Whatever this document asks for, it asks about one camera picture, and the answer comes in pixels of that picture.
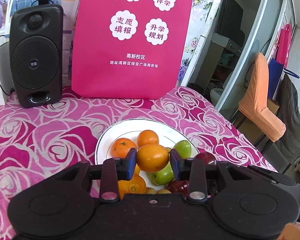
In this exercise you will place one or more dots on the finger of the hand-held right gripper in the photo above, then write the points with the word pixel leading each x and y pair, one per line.
pixel 282 179

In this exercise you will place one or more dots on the red round fruit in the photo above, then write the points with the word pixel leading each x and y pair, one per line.
pixel 177 187

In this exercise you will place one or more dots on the floral wall covering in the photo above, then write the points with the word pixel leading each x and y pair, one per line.
pixel 197 5

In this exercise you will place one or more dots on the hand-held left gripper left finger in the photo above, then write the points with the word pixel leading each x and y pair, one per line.
pixel 131 165

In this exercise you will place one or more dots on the large orange tangerine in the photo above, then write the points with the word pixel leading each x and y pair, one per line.
pixel 122 148

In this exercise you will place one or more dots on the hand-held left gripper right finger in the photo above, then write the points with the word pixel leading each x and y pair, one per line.
pixel 174 167

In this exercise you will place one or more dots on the pink rose tablecloth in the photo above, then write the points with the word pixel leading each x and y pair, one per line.
pixel 52 142

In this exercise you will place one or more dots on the black speaker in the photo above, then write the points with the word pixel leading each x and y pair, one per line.
pixel 17 42

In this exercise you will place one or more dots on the blue bag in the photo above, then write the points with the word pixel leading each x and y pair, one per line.
pixel 275 77

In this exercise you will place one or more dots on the green oval fruit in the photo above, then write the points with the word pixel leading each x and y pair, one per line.
pixel 183 148
pixel 162 175

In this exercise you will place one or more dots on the white round plate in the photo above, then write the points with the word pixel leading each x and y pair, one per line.
pixel 125 131

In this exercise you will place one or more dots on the sliding door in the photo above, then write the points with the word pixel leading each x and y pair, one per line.
pixel 255 30

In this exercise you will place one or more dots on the smooth round orange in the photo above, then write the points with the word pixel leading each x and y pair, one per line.
pixel 148 138
pixel 152 158

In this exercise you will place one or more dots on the dark red apple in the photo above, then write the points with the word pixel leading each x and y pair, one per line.
pixel 205 158

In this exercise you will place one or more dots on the dark grey jacket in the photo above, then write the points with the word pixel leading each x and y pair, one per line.
pixel 292 120

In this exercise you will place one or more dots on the white box with cup picture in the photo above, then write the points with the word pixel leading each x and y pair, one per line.
pixel 1 80

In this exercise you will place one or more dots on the pink hanging bag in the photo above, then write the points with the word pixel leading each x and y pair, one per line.
pixel 283 45

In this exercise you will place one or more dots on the small yellow citrus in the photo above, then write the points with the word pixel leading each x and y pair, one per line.
pixel 137 170

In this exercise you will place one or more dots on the orange covered chair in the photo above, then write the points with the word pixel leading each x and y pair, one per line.
pixel 260 92

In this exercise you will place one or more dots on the black television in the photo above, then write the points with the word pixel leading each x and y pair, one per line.
pixel 230 20

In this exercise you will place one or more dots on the small tan longan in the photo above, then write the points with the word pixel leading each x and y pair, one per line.
pixel 151 191
pixel 163 192

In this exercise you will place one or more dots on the brown green jujube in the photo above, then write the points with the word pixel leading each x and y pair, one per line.
pixel 167 150

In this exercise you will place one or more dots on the small tangerine with green stem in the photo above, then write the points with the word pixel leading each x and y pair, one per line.
pixel 132 186

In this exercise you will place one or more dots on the magenta fabric bag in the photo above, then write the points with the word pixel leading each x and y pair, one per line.
pixel 95 75

